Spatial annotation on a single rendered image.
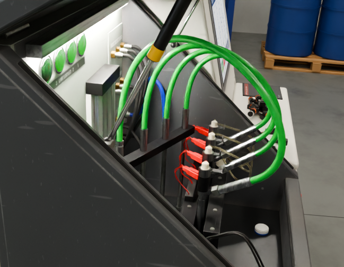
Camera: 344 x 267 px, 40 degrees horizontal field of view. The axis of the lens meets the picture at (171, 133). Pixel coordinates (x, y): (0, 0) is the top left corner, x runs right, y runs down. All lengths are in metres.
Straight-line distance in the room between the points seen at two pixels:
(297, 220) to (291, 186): 0.17
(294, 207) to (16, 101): 0.82
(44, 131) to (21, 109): 0.05
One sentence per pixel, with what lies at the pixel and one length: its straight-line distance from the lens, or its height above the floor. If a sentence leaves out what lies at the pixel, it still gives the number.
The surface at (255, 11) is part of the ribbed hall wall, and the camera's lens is 7.57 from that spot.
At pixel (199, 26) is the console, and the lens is 1.32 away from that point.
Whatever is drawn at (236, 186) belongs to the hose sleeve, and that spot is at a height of 1.16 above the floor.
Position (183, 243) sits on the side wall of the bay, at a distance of 0.75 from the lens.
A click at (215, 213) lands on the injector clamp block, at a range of 1.17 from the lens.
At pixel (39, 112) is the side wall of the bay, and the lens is 0.71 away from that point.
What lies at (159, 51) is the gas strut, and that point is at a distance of 0.64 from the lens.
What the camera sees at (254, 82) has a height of 1.37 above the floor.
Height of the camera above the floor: 1.64
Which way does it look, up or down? 25 degrees down
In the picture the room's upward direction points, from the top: 3 degrees clockwise
